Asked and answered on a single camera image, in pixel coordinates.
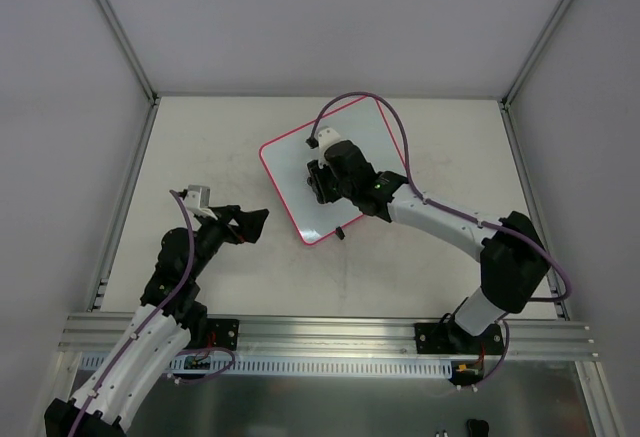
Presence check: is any pink framed whiteboard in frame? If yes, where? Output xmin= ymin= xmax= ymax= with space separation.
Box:
xmin=259 ymin=97 xmax=405 ymax=246

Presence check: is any black whiteboard eraser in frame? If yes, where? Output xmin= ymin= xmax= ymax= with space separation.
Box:
xmin=307 ymin=177 xmax=325 ymax=205

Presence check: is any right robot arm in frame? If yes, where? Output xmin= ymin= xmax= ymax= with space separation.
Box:
xmin=306 ymin=137 xmax=550 ymax=353

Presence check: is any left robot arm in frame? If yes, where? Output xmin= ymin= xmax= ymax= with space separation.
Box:
xmin=44 ymin=205 xmax=269 ymax=436

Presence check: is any black object bottom edge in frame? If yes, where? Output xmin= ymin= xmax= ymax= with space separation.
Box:
xmin=466 ymin=419 xmax=490 ymax=437

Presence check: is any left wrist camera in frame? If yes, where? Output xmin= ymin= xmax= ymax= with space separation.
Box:
xmin=181 ymin=185 xmax=214 ymax=218

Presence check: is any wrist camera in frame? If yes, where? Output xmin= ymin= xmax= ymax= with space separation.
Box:
xmin=305 ymin=127 xmax=343 ymax=152
xmin=181 ymin=185 xmax=214 ymax=218

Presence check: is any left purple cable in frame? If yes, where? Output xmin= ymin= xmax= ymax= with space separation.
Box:
xmin=69 ymin=189 xmax=196 ymax=437

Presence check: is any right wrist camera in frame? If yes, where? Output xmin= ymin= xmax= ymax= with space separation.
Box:
xmin=305 ymin=127 xmax=343 ymax=152

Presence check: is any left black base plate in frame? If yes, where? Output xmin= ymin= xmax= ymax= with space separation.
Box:
xmin=201 ymin=318 xmax=240 ymax=351

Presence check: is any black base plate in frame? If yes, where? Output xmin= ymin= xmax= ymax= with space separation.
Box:
xmin=414 ymin=322 xmax=505 ymax=356
xmin=201 ymin=318 xmax=240 ymax=351

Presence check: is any aluminium mounting rail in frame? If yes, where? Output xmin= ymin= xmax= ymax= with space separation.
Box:
xmin=57 ymin=312 xmax=602 ymax=361

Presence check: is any slotted cable duct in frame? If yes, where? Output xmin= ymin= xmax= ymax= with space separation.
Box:
xmin=78 ymin=354 xmax=456 ymax=379

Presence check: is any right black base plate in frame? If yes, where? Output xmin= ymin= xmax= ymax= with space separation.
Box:
xmin=414 ymin=322 xmax=505 ymax=356

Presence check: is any left aluminium frame post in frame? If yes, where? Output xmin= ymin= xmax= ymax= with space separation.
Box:
xmin=69 ymin=0 xmax=161 ymax=106

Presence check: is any aluminium frame post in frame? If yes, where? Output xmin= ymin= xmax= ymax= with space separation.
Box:
xmin=499 ymin=0 xmax=601 ymax=108
xmin=69 ymin=0 xmax=161 ymax=106

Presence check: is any right aluminium frame post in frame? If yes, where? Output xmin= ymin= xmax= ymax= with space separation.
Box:
xmin=499 ymin=0 xmax=601 ymax=108

